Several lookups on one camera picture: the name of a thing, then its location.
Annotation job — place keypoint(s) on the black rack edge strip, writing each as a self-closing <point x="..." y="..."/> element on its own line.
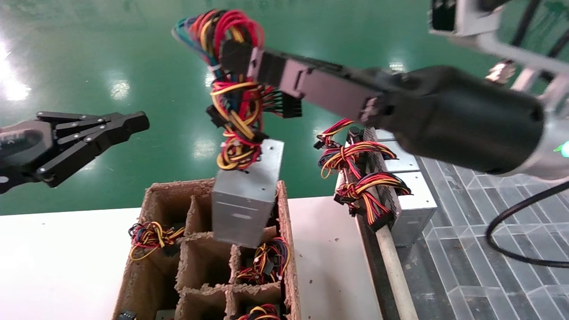
<point x="378" y="266"/>

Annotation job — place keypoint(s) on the clear acrylic divider rack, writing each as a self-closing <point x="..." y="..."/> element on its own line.
<point x="466" y="284"/>

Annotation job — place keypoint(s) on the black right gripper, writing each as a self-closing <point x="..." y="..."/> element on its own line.
<point x="462" y="120"/>

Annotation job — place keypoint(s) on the brown cardboard divider box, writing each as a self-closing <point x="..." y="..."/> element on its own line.
<point x="155" y="284"/>

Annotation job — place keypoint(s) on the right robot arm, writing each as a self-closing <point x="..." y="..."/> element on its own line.
<point x="551" y="155"/>

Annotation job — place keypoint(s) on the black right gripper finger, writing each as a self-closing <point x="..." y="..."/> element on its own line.
<point x="311" y="91"/>
<point x="311" y="69"/>

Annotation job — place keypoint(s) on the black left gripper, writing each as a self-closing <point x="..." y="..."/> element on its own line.
<point x="24" y="149"/>

